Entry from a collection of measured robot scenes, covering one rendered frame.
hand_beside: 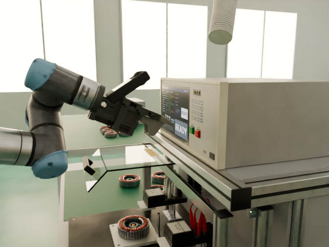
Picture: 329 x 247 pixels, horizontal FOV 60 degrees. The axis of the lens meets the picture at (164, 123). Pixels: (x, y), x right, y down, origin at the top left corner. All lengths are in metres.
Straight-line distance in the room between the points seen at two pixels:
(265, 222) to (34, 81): 0.58
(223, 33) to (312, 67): 5.80
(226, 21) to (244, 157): 1.42
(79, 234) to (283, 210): 0.71
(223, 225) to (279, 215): 0.16
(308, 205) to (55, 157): 0.57
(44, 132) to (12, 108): 4.82
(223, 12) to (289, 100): 1.38
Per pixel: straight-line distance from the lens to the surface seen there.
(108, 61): 5.44
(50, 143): 0.67
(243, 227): 0.87
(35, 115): 0.73
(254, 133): 0.72
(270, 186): 0.63
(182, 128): 0.86
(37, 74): 0.67
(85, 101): 0.68
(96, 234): 1.12
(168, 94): 0.96
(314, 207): 0.76
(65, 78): 0.67
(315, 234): 0.80
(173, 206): 1.06
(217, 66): 6.16
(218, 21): 2.02
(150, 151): 1.01
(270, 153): 0.76
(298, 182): 0.68
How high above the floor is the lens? 1.34
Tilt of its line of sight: 10 degrees down
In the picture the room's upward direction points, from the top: straight up
